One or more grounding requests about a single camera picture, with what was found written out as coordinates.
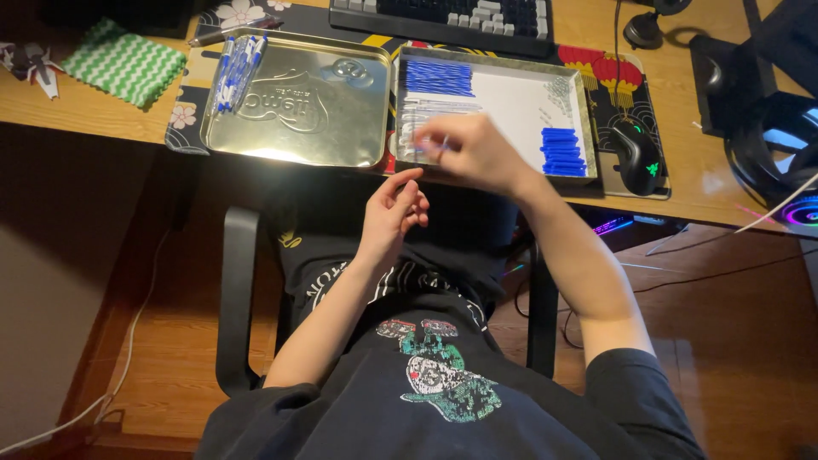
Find black grey keyboard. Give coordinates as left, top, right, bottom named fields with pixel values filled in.
left=329, top=0, right=554, bottom=59

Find person's right hand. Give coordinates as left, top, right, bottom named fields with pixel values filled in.
left=414, top=114, right=545, bottom=200

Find black monitor base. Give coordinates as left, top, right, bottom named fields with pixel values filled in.
left=38, top=0, right=198, bottom=40

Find black printed t-shirt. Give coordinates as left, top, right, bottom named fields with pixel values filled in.
left=194, top=182, right=708, bottom=460

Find heap of small clear tips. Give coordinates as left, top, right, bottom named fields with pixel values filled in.
left=538, top=77, right=574, bottom=125

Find black computer mouse green logo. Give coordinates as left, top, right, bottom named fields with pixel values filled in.
left=610, top=119, right=663, bottom=197

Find black chair armrest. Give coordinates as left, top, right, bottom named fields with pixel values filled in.
left=215, top=206, right=264, bottom=398
left=526, top=241, right=561, bottom=379

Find heap of blue white pens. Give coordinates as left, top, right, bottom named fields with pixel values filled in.
left=214, top=33, right=269, bottom=115

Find green white zigzag cloth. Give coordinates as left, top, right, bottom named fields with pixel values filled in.
left=60, top=17, right=188, bottom=109

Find white folded paper figure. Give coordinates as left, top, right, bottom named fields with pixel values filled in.
left=0, top=41, right=65, bottom=101

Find gold tin box white lining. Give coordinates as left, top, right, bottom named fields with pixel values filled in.
left=391, top=46, right=599, bottom=186

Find clear plastic pen barrel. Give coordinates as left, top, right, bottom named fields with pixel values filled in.
left=409, top=134, right=451, bottom=155

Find patterned desk mat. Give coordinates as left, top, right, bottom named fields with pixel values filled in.
left=165, top=0, right=671, bottom=201

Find black round stand base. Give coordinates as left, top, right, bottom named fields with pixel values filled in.
left=623, top=0, right=693, bottom=51

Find black mouse cable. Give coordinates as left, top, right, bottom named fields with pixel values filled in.
left=612, top=0, right=626, bottom=126

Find white cable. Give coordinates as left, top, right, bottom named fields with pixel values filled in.
left=734, top=171, right=818, bottom=235
left=0, top=229, right=172, bottom=456

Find pile of blue ink refills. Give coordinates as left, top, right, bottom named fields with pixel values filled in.
left=404, top=59, right=476, bottom=98

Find pile of blue pen caps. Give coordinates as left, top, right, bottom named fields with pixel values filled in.
left=540, top=126, right=588, bottom=178

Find black floor cables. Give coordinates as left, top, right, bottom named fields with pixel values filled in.
left=513, top=246, right=818, bottom=350

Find pile of clear barrels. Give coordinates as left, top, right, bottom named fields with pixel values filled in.
left=399, top=97, right=484, bottom=154

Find black headphones on stand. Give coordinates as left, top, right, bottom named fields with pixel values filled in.
left=689, top=0, right=818, bottom=207

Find glowing rainbow computer fan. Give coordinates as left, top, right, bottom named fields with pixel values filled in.
left=782, top=195, right=818, bottom=229

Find person's left hand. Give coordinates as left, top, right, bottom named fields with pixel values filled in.
left=355, top=168, right=431, bottom=258

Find gold embossed tin lid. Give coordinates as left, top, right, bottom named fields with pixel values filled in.
left=200, top=27, right=392, bottom=170

